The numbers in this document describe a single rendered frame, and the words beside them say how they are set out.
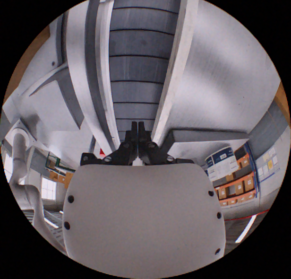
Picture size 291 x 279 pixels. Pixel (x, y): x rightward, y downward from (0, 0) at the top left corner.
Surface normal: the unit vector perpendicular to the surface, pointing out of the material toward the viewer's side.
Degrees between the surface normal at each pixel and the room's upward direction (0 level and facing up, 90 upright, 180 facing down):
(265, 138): 90
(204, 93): 0
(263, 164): 90
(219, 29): 0
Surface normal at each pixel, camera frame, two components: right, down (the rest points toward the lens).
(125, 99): 0.06, 0.81
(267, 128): -0.98, -0.07
